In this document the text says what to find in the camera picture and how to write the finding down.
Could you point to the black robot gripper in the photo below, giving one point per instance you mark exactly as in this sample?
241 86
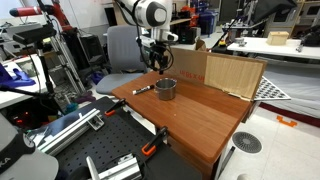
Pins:
159 51

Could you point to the black white Expo marker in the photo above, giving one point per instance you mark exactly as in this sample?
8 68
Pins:
143 89

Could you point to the red robot arm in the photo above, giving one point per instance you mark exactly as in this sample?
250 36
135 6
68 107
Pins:
26 11

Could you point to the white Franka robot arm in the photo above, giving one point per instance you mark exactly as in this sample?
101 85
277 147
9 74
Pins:
150 13

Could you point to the grey black robot base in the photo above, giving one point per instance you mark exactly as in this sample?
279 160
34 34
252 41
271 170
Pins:
20 156

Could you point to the silver metal cup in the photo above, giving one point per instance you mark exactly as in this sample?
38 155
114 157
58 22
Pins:
165 91

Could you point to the brown cardboard panel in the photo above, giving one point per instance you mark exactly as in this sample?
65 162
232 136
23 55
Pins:
186 63

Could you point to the grey office chair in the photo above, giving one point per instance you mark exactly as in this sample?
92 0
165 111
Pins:
123 50

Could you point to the black orange bar clamp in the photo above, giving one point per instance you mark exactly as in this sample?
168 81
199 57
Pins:
154 142
115 107

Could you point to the blue storage bin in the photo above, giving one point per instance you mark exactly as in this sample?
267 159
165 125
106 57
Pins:
207 21

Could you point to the light wooden panel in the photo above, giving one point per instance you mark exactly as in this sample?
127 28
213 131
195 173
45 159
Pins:
233 75

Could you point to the small grey metal object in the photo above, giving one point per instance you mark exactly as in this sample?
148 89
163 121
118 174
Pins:
240 41

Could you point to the black perforated breadboard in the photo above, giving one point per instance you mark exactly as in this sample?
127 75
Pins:
110 138

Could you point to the white table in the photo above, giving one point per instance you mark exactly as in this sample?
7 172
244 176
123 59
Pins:
266 50

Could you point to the dotted calibration board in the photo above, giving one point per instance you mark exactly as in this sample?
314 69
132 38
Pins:
270 90

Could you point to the grey table leg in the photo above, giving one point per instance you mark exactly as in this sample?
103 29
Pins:
226 160

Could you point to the round grey floor drain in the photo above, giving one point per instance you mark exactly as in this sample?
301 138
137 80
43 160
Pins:
247 142

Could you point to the small wooden box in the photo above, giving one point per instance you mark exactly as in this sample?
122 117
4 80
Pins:
277 38

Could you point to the blue plastic object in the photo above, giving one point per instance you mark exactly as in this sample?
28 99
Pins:
15 78

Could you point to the black bag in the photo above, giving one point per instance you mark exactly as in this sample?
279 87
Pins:
312 37

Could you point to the aluminium tripod frame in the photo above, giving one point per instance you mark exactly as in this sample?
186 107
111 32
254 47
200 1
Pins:
68 63

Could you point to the short aluminium extrusion bracket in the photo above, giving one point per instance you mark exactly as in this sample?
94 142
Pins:
116 169

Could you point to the long aluminium extrusion rail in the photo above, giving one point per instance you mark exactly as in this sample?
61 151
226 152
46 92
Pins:
66 131

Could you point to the orange floor bracket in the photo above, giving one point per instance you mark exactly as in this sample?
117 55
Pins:
286 122

